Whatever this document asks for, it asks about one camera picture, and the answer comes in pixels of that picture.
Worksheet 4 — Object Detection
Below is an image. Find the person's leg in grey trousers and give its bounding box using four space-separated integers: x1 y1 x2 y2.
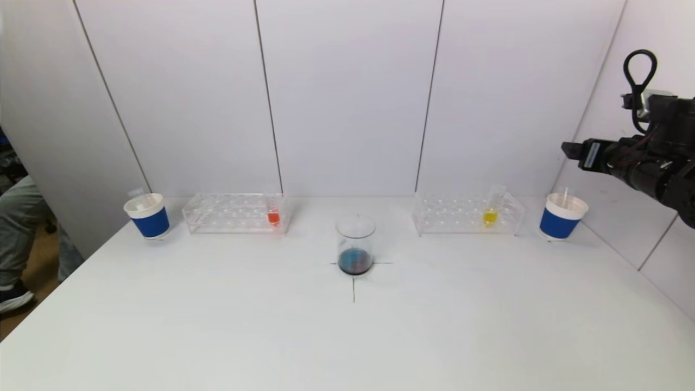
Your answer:
0 175 50 289
56 225 86 284

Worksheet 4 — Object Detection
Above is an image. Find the yellow pigment test tube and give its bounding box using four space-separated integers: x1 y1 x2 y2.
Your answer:
482 183 507 228

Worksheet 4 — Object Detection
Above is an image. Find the clear acrylic test tube rack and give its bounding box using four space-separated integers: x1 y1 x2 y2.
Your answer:
413 190 526 237
181 192 292 236

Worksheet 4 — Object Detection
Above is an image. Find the black and white shoe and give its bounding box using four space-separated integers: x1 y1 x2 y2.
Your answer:
0 279 35 314

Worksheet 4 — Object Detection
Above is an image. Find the blue and white paper cup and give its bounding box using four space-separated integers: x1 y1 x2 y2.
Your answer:
539 193 590 242
123 193 171 241

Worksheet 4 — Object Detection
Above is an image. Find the clear glass beaker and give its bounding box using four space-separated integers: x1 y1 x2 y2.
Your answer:
335 214 377 276

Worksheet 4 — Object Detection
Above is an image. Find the blue pigment test tube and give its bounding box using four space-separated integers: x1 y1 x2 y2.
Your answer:
127 187 157 213

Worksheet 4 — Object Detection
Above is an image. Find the thin black right camera cable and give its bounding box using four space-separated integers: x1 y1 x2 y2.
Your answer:
623 49 659 135

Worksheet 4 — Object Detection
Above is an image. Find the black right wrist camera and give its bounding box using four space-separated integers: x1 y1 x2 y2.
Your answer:
561 140 615 174

